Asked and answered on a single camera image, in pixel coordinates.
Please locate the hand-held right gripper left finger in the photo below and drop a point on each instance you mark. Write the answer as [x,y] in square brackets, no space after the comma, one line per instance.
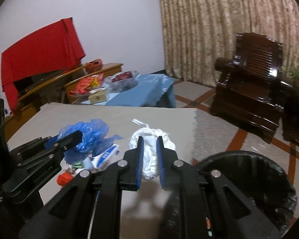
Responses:
[139,164]

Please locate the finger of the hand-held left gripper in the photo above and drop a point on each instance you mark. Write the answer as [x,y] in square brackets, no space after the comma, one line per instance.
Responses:
[39,169]
[30,147]

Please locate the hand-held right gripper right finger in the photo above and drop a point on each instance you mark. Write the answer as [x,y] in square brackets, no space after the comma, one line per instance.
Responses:
[160,164]

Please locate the white plastic bag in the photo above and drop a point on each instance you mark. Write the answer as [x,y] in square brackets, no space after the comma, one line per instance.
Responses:
[150,154]

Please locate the red wrapper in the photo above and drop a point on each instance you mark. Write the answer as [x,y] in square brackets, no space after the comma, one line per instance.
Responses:
[64,179]

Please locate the blue plastic bag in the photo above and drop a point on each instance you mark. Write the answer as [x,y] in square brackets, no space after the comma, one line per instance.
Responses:
[94,129]

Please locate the black lined trash bin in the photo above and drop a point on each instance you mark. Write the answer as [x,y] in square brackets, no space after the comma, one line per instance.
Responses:
[251,176]

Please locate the white box with blue print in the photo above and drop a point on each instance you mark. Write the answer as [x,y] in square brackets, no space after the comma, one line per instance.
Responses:
[107,155]

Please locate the light wooden cabinet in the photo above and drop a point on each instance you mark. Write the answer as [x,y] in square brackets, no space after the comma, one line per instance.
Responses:
[27,109]

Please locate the pale green wrapper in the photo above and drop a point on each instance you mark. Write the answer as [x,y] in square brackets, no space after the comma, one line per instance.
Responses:
[77,165]

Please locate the grey tablecloth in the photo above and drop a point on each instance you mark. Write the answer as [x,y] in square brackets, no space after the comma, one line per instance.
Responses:
[152,119]

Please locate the black television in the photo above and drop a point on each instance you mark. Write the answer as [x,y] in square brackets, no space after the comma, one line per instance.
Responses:
[37,79]

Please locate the blue tablecloth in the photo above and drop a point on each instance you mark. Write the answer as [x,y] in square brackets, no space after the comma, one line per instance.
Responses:
[149,89]

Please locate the small beige box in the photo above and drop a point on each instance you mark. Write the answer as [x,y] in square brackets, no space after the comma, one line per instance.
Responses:
[97,97]

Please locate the red snack packets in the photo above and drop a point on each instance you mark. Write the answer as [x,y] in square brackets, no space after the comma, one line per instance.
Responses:
[86,83]

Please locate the red cloth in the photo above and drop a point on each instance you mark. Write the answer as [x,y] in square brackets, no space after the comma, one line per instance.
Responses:
[39,49]

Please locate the red orange basket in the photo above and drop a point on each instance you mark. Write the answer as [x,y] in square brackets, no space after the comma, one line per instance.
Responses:
[94,65]

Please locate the dark wooden slatted armchair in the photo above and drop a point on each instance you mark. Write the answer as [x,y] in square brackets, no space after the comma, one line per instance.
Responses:
[249,89]

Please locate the dark wooden side table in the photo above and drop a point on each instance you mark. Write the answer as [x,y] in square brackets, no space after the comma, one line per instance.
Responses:
[296,119]

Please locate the beige patterned curtain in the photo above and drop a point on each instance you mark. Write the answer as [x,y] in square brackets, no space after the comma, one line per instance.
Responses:
[214,29]

